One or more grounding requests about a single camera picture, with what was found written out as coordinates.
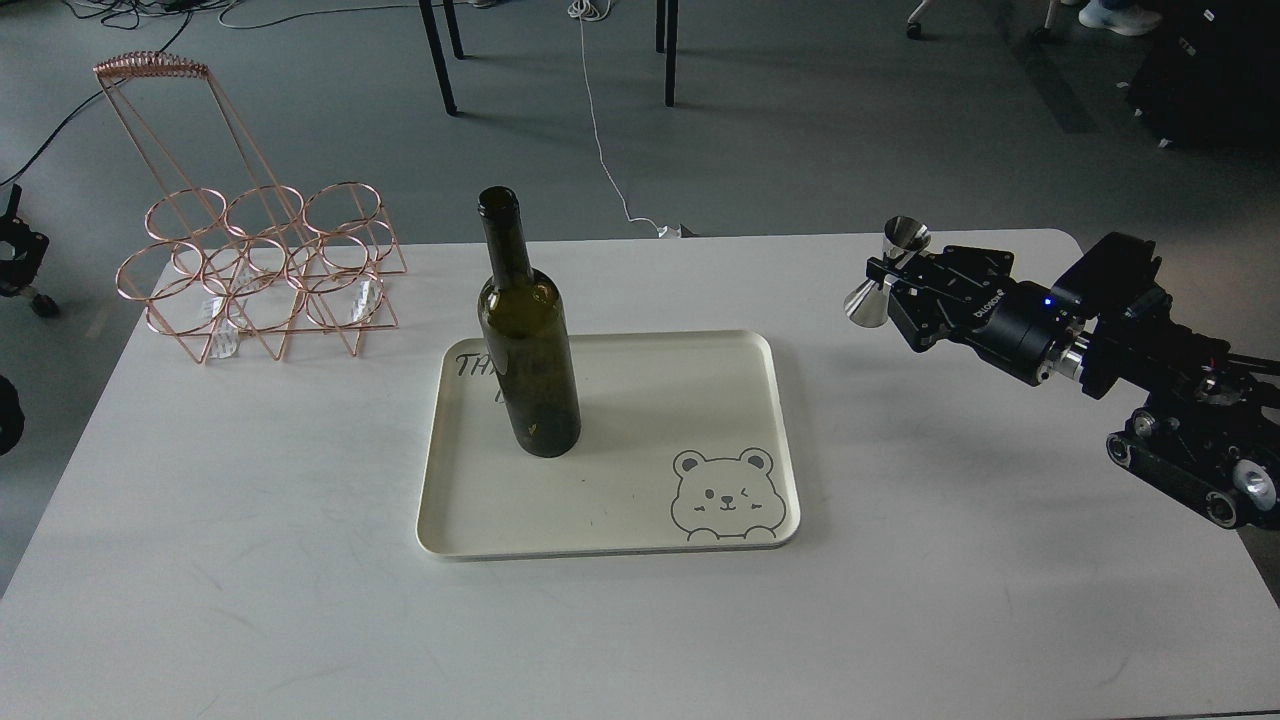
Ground stainless steel jigger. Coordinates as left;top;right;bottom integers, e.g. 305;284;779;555
844;215;931;328

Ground white chair caster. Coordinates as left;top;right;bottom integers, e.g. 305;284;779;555
905;0;934;40

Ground black table leg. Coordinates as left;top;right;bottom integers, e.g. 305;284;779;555
654;0;680;108
417;1;465;117

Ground cream tray with bear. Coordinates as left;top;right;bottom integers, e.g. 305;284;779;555
417;331;801;559

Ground black cables on floor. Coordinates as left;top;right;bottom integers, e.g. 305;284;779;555
0;0;421;191

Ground black table leg left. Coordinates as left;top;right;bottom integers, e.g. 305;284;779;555
417;1;465;117

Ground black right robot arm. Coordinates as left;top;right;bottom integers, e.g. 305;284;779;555
845;217;1279;530

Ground rose gold wire rack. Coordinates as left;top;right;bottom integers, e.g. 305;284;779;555
93;51;408;364

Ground white cable on floor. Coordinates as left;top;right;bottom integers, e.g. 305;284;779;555
566;0;684;240

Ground dark green wine bottle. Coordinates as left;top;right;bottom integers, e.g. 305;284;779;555
477;186;581;457

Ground black equipment top right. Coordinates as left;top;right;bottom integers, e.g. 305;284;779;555
1126;1;1279;149

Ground black table leg right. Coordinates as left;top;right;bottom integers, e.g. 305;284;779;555
654;0;680;108

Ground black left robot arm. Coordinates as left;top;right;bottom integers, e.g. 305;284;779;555
1;184;60;455

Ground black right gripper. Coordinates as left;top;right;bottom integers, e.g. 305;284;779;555
867;246;1079;386

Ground white shoe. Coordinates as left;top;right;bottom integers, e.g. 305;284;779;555
1076;1;1164;37

